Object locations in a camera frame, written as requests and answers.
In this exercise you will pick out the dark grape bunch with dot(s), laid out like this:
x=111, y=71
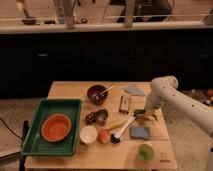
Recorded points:
x=90, y=118

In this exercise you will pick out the green plastic cup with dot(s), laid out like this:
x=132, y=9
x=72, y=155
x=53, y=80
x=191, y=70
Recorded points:
x=145, y=152

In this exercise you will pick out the red apple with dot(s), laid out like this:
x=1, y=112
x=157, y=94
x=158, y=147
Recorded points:
x=104, y=136

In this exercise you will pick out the brown rectangular block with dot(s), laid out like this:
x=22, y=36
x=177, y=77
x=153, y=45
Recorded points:
x=124, y=106

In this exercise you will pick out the orange bowl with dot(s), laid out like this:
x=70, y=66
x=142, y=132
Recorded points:
x=56, y=127

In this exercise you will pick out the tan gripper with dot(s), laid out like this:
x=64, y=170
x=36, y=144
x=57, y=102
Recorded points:
x=144, y=118

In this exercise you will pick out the white cup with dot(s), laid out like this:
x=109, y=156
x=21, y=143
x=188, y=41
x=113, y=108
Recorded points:
x=88, y=134

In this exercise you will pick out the blue sponge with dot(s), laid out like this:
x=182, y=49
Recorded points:
x=140, y=132

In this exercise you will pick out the grey cloth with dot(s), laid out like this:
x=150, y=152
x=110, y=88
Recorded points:
x=134, y=91

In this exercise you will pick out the wooden table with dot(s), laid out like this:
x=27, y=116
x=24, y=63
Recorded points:
x=108, y=156

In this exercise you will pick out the green plastic tray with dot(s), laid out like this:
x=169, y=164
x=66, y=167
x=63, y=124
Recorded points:
x=35, y=145

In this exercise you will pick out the yellow banana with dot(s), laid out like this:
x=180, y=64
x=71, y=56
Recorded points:
x=113, y=125

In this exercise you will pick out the dark brown bowl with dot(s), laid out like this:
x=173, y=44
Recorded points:
x=92, y=94

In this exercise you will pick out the small metal cup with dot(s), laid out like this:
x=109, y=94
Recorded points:
x=101, y=116

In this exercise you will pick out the metal spoon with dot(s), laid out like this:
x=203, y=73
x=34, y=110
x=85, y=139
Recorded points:
x=109, y=88

